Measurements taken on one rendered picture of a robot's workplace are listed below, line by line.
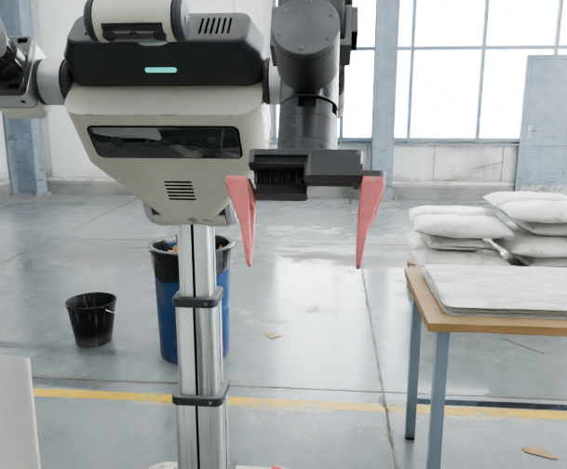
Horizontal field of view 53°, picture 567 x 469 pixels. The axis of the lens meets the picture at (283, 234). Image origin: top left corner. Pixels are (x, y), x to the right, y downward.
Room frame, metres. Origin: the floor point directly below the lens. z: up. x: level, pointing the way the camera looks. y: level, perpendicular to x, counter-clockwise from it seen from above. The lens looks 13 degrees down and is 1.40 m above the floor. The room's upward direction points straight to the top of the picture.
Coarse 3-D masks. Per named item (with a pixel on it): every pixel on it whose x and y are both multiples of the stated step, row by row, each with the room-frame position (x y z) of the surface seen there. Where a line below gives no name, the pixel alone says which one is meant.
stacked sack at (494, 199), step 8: (496, 192) 4.42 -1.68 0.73; (504, 192) 4.37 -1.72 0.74; (512, 192) 4.34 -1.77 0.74; (520, 192) 4.30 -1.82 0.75; (528, 192) 4.31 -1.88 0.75; (488, 200) 4.29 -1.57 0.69; (496, 200) 4.16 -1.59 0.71; (504, 200) 4.12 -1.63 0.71; (512, 200) 4.10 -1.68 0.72; (520, 200) 4.09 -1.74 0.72; (528, 200) 4.09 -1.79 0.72; (552, 200) 4.05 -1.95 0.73; (560, 200) 4.05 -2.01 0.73
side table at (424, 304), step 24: (432, 312) 1.72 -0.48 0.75; (408, 384) 2.18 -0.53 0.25; (432, 384) 1.68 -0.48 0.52; (408, 408) 2.17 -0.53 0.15; (432, 408) 1.65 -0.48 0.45; (528, 408) 2.13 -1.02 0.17; (552, 408) 2.12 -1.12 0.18; (408, 432) 2.17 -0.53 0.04; (432, 432) 1.65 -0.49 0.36; (432, 456) 1.65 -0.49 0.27
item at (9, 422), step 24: (0, 360) 0.76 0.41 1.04; (24, 360) 0.77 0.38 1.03; (0, 384) 0.76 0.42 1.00; (24, 384) 0.77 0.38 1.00; (0, 408) 0.76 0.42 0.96; (24, 408) 0.77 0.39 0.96; (0, 432) 0.76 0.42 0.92; (24, 432) 0.77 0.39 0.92; (0, 456) 0.76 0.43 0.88; (24, 456) 0.76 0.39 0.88
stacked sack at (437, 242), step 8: (424, 240) 4.04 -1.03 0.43; (432, 240) 3.87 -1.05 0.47; (440, 240) 3.86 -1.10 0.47; (448, 240) 3.85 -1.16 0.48; (456, 240) 3.85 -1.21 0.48; (464, 240) 3.85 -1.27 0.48; (472, 240) 3.85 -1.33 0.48; (480, 240) 3.86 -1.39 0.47; (440, 248) 3.86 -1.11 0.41; (448, 248) 3.84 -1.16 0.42; (456, 248) 3.83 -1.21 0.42; (464, 248) 3.82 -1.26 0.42; (472, 248) 3.81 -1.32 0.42; (480, 248) 3.81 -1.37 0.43
